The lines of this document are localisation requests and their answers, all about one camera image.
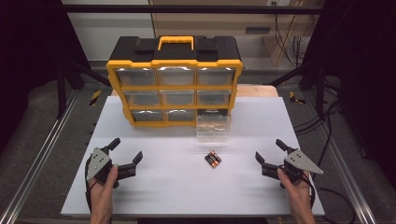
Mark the yellow black tape marker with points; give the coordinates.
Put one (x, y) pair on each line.
(95, 97)
(294, 98)

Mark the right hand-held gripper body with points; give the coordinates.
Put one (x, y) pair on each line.
(297, 161)

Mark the black copper battery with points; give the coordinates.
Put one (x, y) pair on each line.
(210, 156)
(216, 161)

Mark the black horizontal frame bar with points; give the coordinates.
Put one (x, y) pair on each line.
(186, 9)

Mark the aluminium frame rail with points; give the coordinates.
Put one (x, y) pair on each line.
(348, 183)
(37, 161)

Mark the person's right hand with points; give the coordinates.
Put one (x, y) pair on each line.
(299, 194)

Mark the yellow black organizer cabinet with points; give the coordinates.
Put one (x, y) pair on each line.
(176, 49)

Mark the black curtain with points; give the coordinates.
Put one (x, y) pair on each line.
(28, 46)
(364, 62)

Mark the clear plastic storage drawer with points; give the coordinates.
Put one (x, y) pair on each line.
(213, 135)

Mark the person's left hand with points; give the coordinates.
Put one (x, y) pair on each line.
(102, 196)

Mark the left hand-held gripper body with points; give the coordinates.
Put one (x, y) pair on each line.
(99, 161)

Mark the grid of clear plastic drawers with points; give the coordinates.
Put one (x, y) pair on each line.
(176, 76)

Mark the wooden table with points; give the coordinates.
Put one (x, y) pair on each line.
(258, 90)

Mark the black frame post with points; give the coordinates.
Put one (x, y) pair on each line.
(319, 93)

